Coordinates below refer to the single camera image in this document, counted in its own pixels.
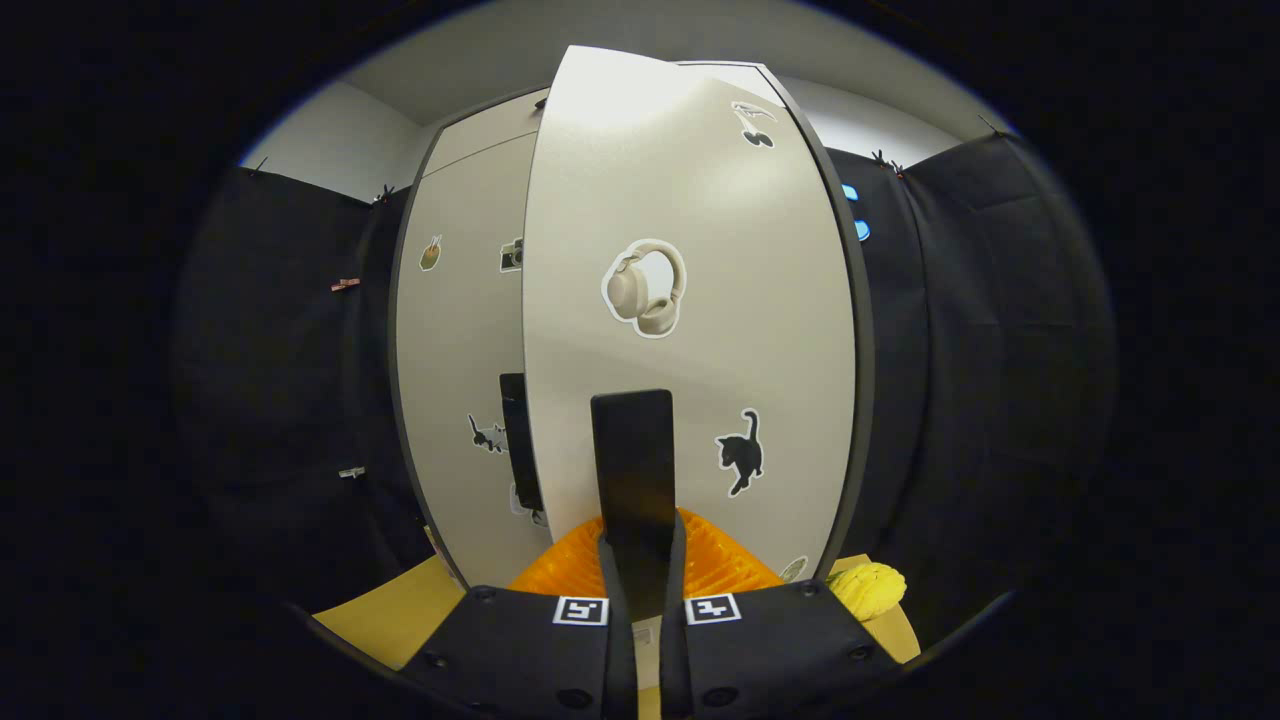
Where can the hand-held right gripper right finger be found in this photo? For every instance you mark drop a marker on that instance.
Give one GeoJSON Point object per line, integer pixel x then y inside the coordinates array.
{"type": "Point", "coordinates": [780, 650]}

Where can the beige double-door shoe cabinet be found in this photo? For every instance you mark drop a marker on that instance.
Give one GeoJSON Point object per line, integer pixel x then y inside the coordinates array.
{"type": "Point", "coordinates": [470, 150]}

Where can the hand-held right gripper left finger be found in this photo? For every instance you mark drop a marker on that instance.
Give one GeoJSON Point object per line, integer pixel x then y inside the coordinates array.
{"type": "Point", "coordinates": [520, 650]}

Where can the beige cabinet drawer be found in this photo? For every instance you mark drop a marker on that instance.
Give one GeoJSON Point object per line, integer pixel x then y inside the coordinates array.
{"type": "Point", "coordinates": [485, 135]}

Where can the black backdrop cloth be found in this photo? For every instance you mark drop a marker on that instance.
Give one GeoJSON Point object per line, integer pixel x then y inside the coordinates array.
{"type": "Point", "coordinates": [1000, 400]}

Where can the beige cabinet door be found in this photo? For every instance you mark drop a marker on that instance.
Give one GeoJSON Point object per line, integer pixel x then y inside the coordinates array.
{"type": "Point", "coordinates": [700, 200]}
{"type": "Point", "coordinates": [460, 350]}

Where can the yellow textured bun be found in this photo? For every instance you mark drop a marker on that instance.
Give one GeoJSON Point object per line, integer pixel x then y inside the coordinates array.
{"type": "Point", "coordinates": [868, 590]}

